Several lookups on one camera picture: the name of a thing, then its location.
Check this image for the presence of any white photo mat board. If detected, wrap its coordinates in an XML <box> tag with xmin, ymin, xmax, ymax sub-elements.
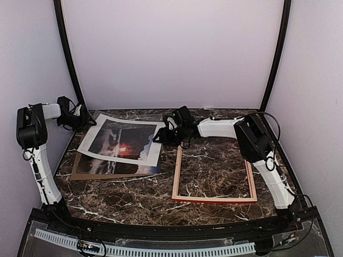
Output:
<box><xmin>78</xmin><ymin>114</ymin><xmax>164</xmax><ymax>167</ymax></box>

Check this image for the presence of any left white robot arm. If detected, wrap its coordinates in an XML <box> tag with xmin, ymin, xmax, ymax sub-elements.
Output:
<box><xmin>16</xmin><ymin>96</ymin><xmax>96</xmax><ymax>233</ymax></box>

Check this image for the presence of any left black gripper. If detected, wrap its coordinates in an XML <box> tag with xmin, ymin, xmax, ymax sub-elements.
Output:
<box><xmin>58</xmin><ymin>112</ymin><xmax>98</xmax><ymax>132</ymax></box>

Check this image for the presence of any left black corner post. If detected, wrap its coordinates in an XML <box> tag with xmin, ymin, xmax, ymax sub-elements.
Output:
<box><xmin>53</xmin><ymin>0</ymin><xmax>86</xmax><ymax>106</ymax></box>

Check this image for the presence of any red wooden picture frame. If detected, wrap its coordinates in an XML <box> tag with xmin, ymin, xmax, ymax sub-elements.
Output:
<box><xmin>171</xmin><ymin>138</ymin><xmax>257</xmax><ymax>205</ymax></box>

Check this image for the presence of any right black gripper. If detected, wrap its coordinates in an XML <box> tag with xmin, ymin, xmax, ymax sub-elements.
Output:
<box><xmin>153</xmin><ymin>125</ymin><xmax>187</xmax><ymax>147</ymax></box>

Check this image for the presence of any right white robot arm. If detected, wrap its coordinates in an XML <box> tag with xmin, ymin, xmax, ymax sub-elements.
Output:
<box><xmin>153</xmin><ymin>107</ymin><xmax>295</xmax><ymax>232</ymax></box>

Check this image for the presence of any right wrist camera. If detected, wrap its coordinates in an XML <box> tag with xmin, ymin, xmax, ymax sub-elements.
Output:
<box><xmin>172</xmin><ymin>105</ymin><xmax>195</xmax><ymax>126</ymax></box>

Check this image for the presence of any black front rail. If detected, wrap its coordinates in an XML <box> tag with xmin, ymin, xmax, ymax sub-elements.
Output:
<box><xmin>31</xmin><ymin>209</ymin><xmax>295</xmax><ymax>242</ymax></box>

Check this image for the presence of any brown cardboard backing board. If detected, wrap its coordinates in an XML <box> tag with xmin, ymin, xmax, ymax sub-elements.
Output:
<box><xmin>71</xmin><ymin>153</ymin><xmax>161</xmax><ymax>180</ymax></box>

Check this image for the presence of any right black corner post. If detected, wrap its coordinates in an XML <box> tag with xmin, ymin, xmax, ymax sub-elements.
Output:
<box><xmin>259</xmin><ymin>0</ymin><xmax>292</xmax><ymax>112</ymax></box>

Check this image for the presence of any white slotted cable duct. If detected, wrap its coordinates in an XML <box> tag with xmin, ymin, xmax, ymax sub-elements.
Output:
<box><xmin>34</xmin><ymin>229</ymin><xmax>256</xmax><ymax>256</ymax></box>

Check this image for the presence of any black corner post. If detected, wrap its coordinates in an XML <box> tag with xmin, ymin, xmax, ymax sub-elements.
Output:
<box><xmin>53</xmin><ymin>0</ymin><xmax>86</xmax><ymax>106</ymax></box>
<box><xmin>259</xmin><ymin>0</ymin><xmax>292</xmax><ymax>112</ymax></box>

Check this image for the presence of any landscape photo print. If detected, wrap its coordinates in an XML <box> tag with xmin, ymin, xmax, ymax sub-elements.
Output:
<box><xmin>76</xmin><ymin>155</ymin><xmax>160</xmax><ymax>175</ymax></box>

